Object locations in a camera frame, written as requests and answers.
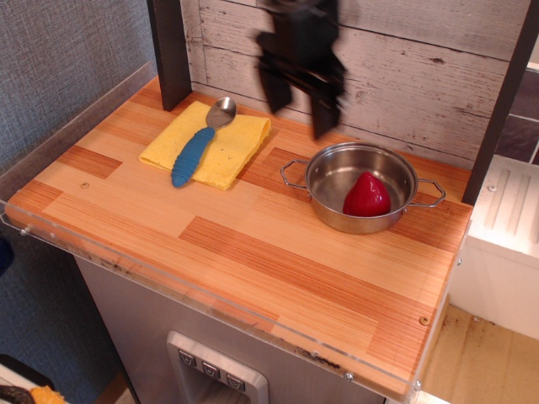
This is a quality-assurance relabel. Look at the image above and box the silver toy fridge cabinet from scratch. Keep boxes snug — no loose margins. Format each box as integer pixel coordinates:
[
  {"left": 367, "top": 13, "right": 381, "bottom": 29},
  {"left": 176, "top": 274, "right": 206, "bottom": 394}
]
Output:
[{"left": 76, "top": 258, "right": 384, "bottom": 403}]

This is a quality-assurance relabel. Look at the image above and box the dark right shelf post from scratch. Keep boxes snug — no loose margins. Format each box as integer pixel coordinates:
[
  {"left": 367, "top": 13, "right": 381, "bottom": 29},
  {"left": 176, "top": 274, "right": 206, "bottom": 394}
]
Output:
[{"left": 462, "top": 0, "right": 538, "bottom": 205}]

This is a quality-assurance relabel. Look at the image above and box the stainless steel pot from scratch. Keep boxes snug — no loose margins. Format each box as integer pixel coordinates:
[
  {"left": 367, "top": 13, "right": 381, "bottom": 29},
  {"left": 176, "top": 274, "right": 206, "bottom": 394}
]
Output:
[{"left": 280, "top": 141, "right": 446, "bottom": 234}]

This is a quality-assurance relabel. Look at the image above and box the dark shelf post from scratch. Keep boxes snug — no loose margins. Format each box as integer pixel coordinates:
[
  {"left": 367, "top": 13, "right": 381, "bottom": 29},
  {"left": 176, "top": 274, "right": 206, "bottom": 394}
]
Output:
[
  {"left": 147, "top": 0, "right": 192, "bottom": 111},
  {"left": 462, "top": 0, "right": 538, "bottom": 205}
]

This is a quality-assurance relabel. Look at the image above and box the yellow object bottom left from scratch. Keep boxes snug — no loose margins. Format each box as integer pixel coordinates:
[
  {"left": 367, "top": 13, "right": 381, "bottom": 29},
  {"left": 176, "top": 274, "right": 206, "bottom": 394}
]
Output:
[{"left": 29, "top": 385, "right": 67, "bottom": 404}]

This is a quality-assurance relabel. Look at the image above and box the dark left shelf post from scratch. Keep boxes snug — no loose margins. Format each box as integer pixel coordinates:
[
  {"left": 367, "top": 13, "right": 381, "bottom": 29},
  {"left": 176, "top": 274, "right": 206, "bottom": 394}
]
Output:
[{"left": 147, "top": 0, "right": 192, "bottom": 111}]

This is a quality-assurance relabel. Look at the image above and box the silver dispenser panel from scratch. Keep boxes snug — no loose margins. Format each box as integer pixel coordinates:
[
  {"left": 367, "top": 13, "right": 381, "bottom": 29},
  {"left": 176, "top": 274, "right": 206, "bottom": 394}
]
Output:
[{"left": 167, "top": 331, "right": 270, "bottom": 403}]

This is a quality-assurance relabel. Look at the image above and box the white toy sink unit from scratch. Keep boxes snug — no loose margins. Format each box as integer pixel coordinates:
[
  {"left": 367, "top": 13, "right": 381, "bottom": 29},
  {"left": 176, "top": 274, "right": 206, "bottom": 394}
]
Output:
[{"left": 449, "top": 156, "right": 538, "bottom": 338}]

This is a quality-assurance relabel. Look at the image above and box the yellow folded cloth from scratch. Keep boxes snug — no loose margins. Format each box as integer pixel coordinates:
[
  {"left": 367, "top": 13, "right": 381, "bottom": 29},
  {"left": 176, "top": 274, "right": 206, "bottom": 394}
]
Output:
[{"left": 138, "top": 101, "right": 271, "bottom": 190}]

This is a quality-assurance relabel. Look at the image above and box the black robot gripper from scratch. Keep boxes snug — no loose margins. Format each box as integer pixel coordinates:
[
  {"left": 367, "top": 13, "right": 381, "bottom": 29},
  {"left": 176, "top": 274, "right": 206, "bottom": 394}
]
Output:
[{"left": 256, "top": 1, "right": 345, "bottom": 139}]

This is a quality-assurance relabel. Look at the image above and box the clear acrylic edge guard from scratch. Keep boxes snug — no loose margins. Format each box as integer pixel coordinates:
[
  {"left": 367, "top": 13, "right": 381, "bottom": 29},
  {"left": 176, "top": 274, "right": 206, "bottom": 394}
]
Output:
[{"left": 5, "top": 195, "right": 429, "bottom": 401}]

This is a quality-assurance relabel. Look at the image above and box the blue handled metal spoon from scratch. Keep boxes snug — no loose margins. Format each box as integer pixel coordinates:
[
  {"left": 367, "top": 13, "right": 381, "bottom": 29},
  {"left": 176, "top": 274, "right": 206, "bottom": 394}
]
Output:
[{"left": 171, "top": 97, "right": 237, "bottom": 188}]

